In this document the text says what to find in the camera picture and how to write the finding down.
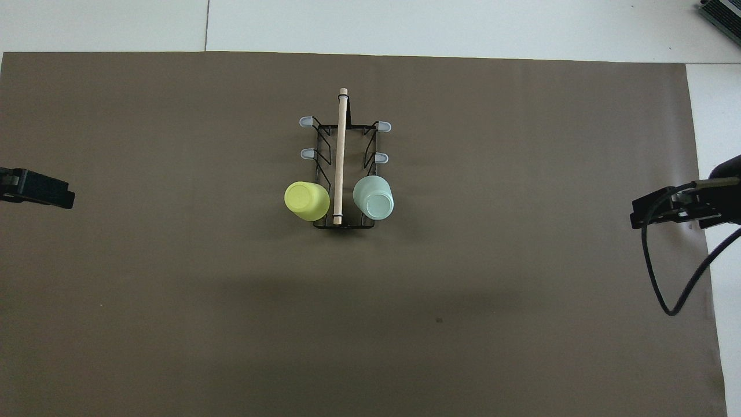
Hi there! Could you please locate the green plastic cup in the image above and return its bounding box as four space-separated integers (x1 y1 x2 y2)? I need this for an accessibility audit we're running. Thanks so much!
353 175 395 221

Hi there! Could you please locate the black wire cup rack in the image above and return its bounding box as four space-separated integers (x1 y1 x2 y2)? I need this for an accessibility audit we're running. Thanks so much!
299 87 392 230

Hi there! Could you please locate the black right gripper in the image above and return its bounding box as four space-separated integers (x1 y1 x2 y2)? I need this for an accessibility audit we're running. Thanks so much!
630 178 741 229

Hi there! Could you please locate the yellow plastic cup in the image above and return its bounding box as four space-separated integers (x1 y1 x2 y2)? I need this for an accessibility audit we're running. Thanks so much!
284 181 331 222

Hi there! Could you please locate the brown table mat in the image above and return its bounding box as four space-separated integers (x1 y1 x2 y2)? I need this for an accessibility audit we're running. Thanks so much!
0 51 729 417

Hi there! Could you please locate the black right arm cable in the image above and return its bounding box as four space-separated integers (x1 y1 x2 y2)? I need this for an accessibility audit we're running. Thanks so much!
641 181 741 317

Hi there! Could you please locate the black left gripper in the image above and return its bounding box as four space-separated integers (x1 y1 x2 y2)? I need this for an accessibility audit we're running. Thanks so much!
0 167 76 209

